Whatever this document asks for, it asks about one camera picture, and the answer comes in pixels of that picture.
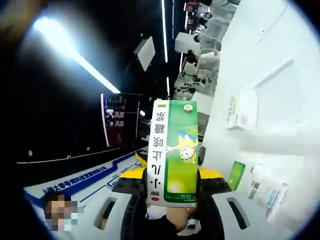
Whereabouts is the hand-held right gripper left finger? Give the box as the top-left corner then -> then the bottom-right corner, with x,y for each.
81,167 -> 149,240

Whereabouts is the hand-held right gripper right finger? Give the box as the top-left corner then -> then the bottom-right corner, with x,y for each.
196,167 -> 275,240

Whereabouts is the green cartoon medicine box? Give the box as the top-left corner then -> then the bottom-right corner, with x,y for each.
145,99 -> 200,209

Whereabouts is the green white medicine box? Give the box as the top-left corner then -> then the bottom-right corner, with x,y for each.
226,160 -> 246,193

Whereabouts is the white yellow-striped medicine box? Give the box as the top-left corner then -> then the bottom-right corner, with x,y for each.
225,85 -> 259,131

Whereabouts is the person's right hand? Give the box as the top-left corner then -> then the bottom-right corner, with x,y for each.
165,206 -> 200,233

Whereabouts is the black stand base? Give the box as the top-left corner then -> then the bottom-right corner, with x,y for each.
198,145 -> 207,168

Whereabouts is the white ceiling vent panel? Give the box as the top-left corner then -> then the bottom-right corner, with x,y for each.
133,35 -> 157,73

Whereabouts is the ceiling light strip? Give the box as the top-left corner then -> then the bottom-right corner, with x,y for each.
33,16 -> 121,94
161,0 -> 169,63

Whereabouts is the large wall screen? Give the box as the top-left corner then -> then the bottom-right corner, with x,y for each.
100,92 -> 141,149

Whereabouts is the white blue wall poster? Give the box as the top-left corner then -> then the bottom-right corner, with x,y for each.
23,146 -> 149,210

